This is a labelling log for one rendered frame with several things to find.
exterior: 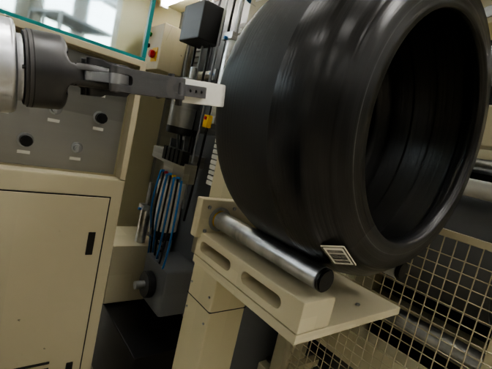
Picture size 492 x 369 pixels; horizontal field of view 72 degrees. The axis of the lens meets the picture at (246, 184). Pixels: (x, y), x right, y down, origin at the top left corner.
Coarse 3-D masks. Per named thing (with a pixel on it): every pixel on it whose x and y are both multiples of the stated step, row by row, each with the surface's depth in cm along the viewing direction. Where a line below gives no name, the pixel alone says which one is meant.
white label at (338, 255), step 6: (324, 246) 55; (330, 246) 54; (336, 246) 54; (342, 246) 53; (324, 252) 56; (330, 252) 56; (336, 252) 55; (342, 252) 54; (330, 258) 57; (336, 258) 57; (342, 258) 56; (348, 258) 55; (342, 264) 58; (348, 264) 57; (354, 264) 56
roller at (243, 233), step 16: (224, 224) 80; (240, 224) 77; (240, 240) 75; (256, 240) 71; (272, 240) 69; (272, 256) 67; (288, 256) 64; (304, 256) 63; (288, 272) 64; (304, 272) 60; (320, 272) 58; (320, 288) 59
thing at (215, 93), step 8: (192, 80) 44; (208, 88) 45; (216, 88) 46; (224, 88) 47; (184, 96) 44; (208, 96) 46; (216, 96) 46; (224, 96) 47; (200, 104) 45; (208, 104) 46; (216, 104) 47
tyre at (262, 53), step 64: (320, 0) 50; (384, 0) 46; (448, 0) 53; (256, 64) 55; (320, 64) 46; (384, 64) 47; (448, 64) 80; (256, 128) 54; (320, 128) 47; (384, 128) 97; (448, 128) 85; (256, 192) 59; (320, 192) 50; (384, 192) 93; (448, 192) 75; (320, 256) 59; (384, 256) 62
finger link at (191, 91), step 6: (180, 84) 40; (186, 84) 42; (180, 90) 40; (186, 90) 42; (192, 90) 43; (198, 90) 43; (204, 90) 44; (186, 96) 43; (192, 96) 43; (198, 96) 44; (204, 96) 44
